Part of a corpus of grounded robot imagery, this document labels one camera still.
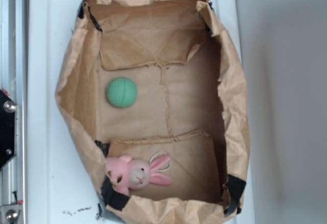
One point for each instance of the green textured ball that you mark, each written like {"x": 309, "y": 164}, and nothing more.
{"x": 121, "y": 92}

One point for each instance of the brown paper lined box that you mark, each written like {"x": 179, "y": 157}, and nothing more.
{"x": 191, "y": 103}

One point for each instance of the white keyring loop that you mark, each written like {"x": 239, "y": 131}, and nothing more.
{"x": 160, "y": 162}

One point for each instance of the pink plush bunny toy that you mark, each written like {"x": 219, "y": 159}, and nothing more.
{"x": 128, "y": 174}

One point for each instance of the white plastic table top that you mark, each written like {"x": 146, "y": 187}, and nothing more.
{"x": 59, "y": 189}

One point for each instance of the black metal bracket with bolts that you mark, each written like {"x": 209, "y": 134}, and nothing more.
{"x": 7, "y": 129}

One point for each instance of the aluminium frame rail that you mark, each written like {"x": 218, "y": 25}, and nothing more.
{"x": 14, "y": 52}

